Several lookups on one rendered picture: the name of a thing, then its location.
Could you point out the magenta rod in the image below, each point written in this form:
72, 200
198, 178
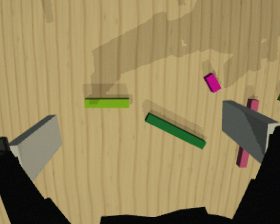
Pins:
212, 82

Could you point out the pink rod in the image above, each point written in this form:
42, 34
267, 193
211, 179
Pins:
243, 156

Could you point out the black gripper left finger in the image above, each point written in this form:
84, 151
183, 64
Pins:
33, 149

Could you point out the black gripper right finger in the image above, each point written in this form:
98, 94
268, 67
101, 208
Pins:
252, 131

